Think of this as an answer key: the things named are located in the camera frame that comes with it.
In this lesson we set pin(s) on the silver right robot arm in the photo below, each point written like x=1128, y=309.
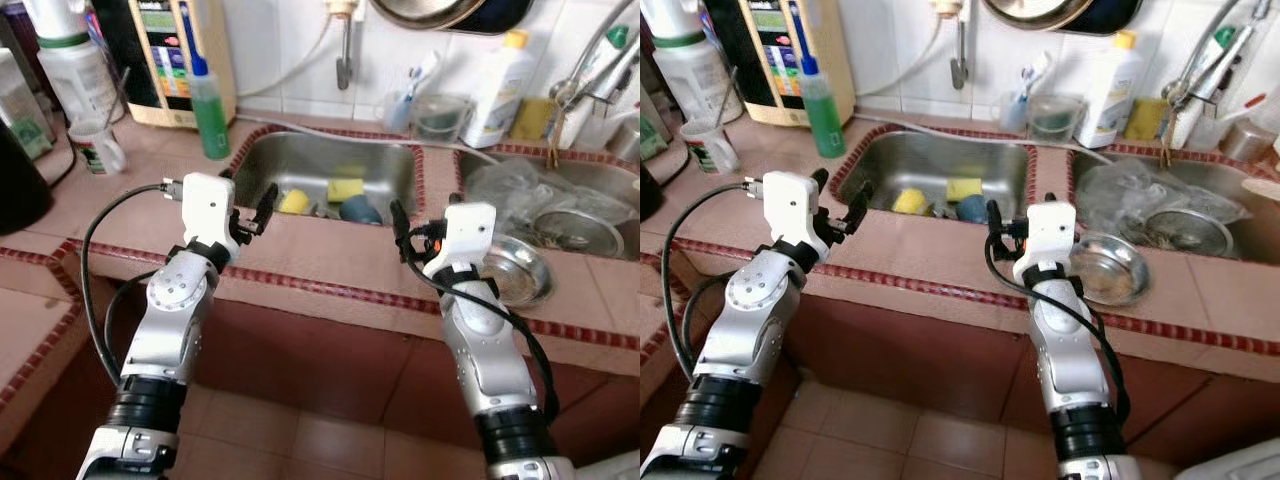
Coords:
x=490, y=370
x=1070, y=370

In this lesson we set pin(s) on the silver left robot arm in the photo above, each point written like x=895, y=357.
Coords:
x=745, y=320
x=170, y=330

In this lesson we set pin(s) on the steel wall tap pipe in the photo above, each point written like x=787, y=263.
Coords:
x=345, y=55
x=958, y=55

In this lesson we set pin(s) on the yellow plastic bowl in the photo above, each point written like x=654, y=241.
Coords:
x=293, y=202
x=910, y=202

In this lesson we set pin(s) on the large white pump bottle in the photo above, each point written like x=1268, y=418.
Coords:
x=75, y=70
x=690, y=65

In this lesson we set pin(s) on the dark yellow sponge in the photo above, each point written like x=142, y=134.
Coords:
x=530, y=118
x=1145, y=118

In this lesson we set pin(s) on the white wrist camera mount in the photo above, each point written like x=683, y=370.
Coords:
x=208, y=205
x=465, y=235
x=790, y=205
x=1050, y=235

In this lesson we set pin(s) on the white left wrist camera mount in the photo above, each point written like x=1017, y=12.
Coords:
x=208, y=205
x=790, y=205

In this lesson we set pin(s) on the brown twine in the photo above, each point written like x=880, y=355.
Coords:
x=553, y=140
x=1167, y=140

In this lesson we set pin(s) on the thin steel stirring spoon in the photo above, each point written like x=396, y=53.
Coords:
x=728, y=95
x=120, y=95

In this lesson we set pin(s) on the blue toothbrush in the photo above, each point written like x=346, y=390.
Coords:
x=1024, y=88
x=410, y=88

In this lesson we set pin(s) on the steel sink basin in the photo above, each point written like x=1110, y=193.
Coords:
x=320, y=160
x=930, y=158
x=600, y=172
x=1250, y=225

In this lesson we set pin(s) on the white printed mug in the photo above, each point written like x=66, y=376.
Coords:
x=712, y=148
x=98, y=150

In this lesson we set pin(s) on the black pot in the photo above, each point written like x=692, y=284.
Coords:
x=20, y=190
x=648, y=190

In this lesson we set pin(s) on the clear drinking glass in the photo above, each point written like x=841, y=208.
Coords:
x=1215, y=132

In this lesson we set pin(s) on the green dish soap bottle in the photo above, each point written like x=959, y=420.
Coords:
x=822, y=110
x=208, y=110

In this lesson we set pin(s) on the dark blue plastic cup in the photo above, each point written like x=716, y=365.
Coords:
x=972, y=208
x=360, y=210

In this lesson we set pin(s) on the shallow steel bowl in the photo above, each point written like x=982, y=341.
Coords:
x=520, y=272
x=1108, y=270

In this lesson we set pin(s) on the red white utensil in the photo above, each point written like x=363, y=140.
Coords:
x=1255, y=105

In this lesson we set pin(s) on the beige water purifier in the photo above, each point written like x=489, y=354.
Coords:
x=165, y=55
x=780, y=55

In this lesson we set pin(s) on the round steel strainer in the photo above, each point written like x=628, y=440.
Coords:
x=1185, y=232
x=575, y=232

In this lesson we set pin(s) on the white bottle yellow cap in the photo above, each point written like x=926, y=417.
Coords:
x=500, y=90
x=1110, y=90

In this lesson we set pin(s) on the clear toothbrush cup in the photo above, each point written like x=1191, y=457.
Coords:
x=1015, y=115
x=400, y=115

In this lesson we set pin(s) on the printed carton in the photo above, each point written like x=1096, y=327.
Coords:
x=650, y=130
x=15, y=100

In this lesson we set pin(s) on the small steel cup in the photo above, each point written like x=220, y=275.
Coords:
x=1250, y=142

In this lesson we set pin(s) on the white cleaner bottle green cap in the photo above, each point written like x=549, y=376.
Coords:
x=1200, y=110
x=590, y=110

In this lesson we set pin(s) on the chrome gooseneck faucet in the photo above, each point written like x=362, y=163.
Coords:
x=565, y=92
x=1178, y=92

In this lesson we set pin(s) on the dark blue hanging tray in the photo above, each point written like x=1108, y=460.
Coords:
x=1118, y=14
x=505, y=14

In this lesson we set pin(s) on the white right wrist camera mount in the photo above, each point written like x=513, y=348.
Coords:
x=465, y=235
x=1050, y=235

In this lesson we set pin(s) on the clear plastic bag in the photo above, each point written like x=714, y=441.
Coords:
x=1150, y=190
x=530, y=190

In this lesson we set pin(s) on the yellow sponge block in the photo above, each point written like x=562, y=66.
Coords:
x=963, y=188
x=345, y=190

